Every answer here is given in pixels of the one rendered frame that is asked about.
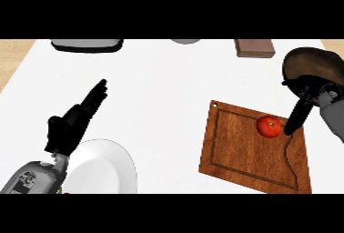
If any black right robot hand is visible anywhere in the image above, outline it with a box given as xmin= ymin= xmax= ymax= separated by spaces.
xmin=281 ymin=75 xmax=338 ymax=106

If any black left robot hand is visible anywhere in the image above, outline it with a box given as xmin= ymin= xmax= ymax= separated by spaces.
xmin=43 ymin=78 xmax=111 ymax=157

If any dark brown pan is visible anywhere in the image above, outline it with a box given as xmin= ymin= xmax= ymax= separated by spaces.
xmin=281 ymin=46 xmax=344 ymax=137

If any red tomato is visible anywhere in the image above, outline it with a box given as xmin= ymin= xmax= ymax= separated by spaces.
xmin=256 ymin=115 xmax=285 ymax=139

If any brown wooden cutting board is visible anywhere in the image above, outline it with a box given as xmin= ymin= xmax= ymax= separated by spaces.
xmin=198 ymin=99 xmax=313 ymax=195

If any white plate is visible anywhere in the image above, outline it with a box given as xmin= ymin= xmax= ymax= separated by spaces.
xmin=61 ymin=138 xmax=139 ymax=195

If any brown rectangular block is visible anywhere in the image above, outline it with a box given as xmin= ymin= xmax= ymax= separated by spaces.
xmin=232 ymin=38 xmax=276 ymax=59

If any grey and black appliance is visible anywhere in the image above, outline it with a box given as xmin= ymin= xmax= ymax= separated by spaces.
xmin=50 ymin=38 xmax=126 ymax=55

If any grey round object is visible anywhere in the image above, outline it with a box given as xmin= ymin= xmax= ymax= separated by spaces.
xmin=170 ymin=38 xmax=202 ymax=46

